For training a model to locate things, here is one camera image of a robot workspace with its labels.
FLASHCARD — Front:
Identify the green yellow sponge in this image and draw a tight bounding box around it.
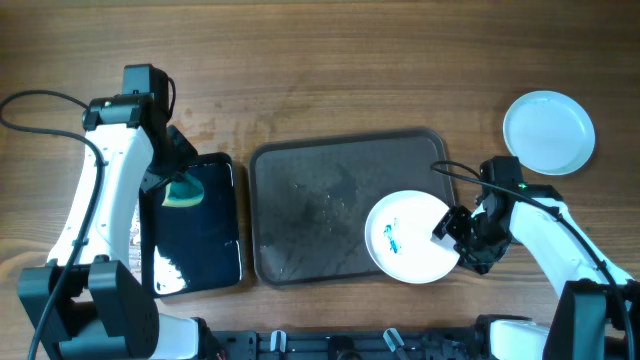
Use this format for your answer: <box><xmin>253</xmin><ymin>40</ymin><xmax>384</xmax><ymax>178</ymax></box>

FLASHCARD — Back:
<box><xmin>162</xmin><ymin>172</ymin><xmax>204</xmax><ymax>208</ymax></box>

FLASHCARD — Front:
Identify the white plate front stained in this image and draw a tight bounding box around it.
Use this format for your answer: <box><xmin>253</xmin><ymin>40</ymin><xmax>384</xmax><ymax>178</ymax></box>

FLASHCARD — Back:
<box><xmin>364</xmin><ymin>190</ymin><xmax>460</xmax><ymax>284</ymax></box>

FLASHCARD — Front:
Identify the white plate back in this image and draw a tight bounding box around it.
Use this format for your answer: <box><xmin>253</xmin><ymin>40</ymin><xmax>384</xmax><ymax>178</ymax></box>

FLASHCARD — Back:
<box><xmin>502</xmin><ymin>90</ymin><xmax>596</xmax><ymax>176</ymax></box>

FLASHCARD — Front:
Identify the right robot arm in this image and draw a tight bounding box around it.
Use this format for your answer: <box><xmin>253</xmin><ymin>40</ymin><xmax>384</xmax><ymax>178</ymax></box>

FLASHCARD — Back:
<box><xmin>433</xmin><ymin>182</ymin><xmax>639</xmax><ymax>359</ymax></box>

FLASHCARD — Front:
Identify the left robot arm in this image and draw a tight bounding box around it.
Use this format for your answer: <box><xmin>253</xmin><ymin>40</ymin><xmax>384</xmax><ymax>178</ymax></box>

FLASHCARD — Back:
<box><xmin>18</xmin><ymin>93</ymin><xmax>213</xmax><ymax>359</ymax></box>

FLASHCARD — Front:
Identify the black water tray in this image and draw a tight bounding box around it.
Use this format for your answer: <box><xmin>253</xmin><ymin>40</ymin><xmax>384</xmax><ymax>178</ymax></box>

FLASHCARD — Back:
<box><xmin>139</xmin><ymin>153</ymin><xmax>243</xmax><ymax>298</ymax></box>

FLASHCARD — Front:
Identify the dark brown serving tray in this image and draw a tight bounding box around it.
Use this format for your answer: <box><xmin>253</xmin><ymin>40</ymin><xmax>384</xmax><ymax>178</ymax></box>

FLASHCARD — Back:
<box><xmin>249</xmin><ymin>128</ymin><xmax>456</xmax><ymax>288</ymax></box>

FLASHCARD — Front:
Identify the right black cable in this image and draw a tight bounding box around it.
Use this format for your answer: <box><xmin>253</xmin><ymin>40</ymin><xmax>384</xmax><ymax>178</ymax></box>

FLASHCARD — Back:
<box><xmin>430</xmin><ymin>160</ymin><xmax>636</xmax><ymax>360</ymax></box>

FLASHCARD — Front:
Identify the black cable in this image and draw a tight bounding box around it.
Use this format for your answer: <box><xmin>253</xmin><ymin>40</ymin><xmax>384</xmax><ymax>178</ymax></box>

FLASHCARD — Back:
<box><xmin>0</xmin><ymin>89</ymin><xmax>179</xmax><ymax>360</ymax></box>
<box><xmin>430</xmin><ymin>160</ymin><xmax>636</xmax><ymax>360</ymax></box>

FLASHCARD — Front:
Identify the left black cable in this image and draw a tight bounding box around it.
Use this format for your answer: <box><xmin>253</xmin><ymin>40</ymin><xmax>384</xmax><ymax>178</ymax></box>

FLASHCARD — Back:
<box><xmin>0</xmin><ymin>89</ymin><xmax>179</xmax><ymax>360</ymax></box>

